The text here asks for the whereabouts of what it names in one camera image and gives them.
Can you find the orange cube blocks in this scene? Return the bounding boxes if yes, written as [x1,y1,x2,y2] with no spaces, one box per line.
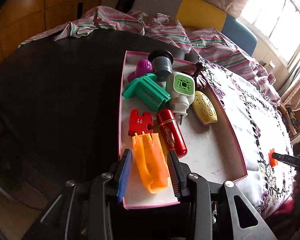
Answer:
[268,148,278,167]

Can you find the orange plastic clip part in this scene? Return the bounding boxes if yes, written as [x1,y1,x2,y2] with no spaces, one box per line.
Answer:
[132,132,170,194]

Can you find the red metallic capsule case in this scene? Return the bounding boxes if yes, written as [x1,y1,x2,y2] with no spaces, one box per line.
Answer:
[157,109,187,158]

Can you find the red puzzle piece block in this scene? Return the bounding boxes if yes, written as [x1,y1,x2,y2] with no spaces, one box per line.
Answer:
[128,109,153,137]

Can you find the yellow perforated egg shell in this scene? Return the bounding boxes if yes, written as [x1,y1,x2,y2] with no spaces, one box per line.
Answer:
[192,90,218,126]

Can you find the green plastic flanged part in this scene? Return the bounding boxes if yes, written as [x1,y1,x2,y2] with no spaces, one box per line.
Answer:
[122,73,171,112]

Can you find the white green air freshener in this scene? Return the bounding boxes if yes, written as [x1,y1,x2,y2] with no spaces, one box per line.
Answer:
[166,72,195,125]

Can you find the dark maroon flower ornament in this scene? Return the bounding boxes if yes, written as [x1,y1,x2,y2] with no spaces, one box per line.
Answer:
[187,62,207,90]

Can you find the magenta plastic toy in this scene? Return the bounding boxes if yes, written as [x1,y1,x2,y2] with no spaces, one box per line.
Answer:
[127,59,153,82]

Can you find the black grey cylindrical jar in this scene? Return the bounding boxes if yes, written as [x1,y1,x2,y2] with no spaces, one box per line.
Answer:
[148,49,174,82]

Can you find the white floral embroidered tablecloth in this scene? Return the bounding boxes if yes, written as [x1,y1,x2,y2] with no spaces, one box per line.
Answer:
[195,56,295,218]

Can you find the pink white shallow box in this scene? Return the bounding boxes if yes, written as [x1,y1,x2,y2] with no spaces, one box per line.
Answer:
[118,50,248,210]

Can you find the pink green striped sheet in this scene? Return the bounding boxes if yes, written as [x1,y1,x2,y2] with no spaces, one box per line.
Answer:
[21,6,281,106]

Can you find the wooden wall cabinet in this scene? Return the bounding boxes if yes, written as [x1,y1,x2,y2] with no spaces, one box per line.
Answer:
[0,0,101,62]

